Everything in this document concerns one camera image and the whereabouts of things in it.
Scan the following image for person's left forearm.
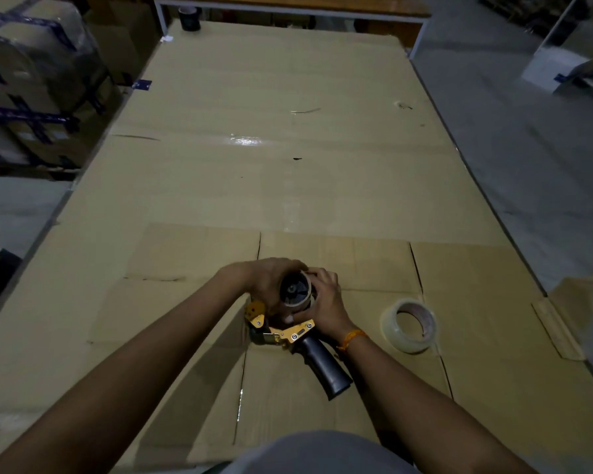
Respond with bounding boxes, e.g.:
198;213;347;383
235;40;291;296
0;269;251;474

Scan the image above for person's right forearm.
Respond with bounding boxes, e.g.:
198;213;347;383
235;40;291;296
338;332;540;474

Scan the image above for person's right hand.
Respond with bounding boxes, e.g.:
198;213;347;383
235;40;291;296
284;267;357;342

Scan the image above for grey shirt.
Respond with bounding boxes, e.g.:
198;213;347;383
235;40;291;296
222;430;422;474

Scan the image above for large cardboard sheet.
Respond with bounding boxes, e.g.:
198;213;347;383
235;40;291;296
0;19;593;474

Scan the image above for black yellow tape dispenser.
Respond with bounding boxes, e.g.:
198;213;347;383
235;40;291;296
244;271;354;402

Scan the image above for white box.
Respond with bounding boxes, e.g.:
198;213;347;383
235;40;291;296
520;45;592;95

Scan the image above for clear tape roll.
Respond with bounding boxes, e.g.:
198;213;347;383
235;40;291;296
379;298;440;356

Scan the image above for stack of cartons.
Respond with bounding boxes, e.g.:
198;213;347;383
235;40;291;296
0;0;123;181

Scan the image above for orange thread bracelet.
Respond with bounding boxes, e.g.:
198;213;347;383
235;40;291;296
335;329;370;354

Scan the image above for open brown cardboard box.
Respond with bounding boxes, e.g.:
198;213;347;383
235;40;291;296
84;0;162;88

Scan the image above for cardboard tape core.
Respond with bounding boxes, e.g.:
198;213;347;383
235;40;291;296
280;270;318;311

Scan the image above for wooden desk with white frame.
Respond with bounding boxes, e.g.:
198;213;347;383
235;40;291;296
153;0;432;61

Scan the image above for black cup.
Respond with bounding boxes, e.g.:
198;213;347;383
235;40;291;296
177;5;202;33

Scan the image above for person's left hand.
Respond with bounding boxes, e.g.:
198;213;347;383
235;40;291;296
217;257;310;325

